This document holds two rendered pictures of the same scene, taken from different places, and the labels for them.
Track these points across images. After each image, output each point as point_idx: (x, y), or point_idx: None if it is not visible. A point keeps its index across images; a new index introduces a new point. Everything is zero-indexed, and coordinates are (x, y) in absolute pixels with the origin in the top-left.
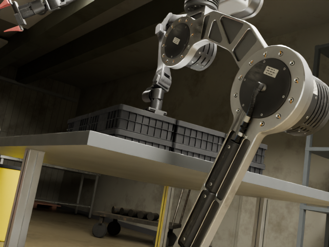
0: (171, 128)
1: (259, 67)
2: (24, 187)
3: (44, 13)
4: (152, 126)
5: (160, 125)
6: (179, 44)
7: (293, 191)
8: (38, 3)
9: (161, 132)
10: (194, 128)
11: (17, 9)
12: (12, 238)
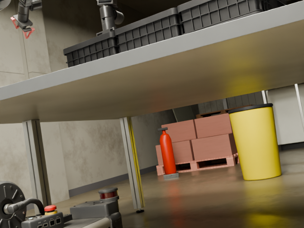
0: (111, 44)
1: None
2: (27, 151)
3: (38, 6)
4: (93, 53)
5: (100, 47)
6: None
7: (109, 68)
8: (18, 6)
9: (102, 54)
10: (132, 28)
11: (16, 20)
12: (33, 190)
